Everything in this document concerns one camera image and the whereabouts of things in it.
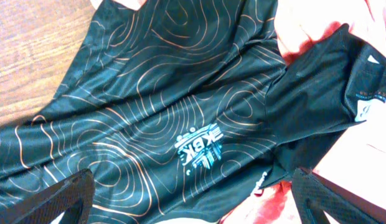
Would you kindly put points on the black patterned sports jersey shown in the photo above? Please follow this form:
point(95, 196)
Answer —
point(56, 143)

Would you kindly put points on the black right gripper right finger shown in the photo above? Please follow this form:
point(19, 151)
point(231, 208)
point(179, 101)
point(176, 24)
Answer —
point(316, 198)

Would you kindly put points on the red pink clothes pile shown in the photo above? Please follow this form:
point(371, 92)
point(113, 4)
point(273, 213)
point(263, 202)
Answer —
point(351, 155)

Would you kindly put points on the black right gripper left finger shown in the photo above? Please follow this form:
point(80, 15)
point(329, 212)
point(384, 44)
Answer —
point(70, 200)

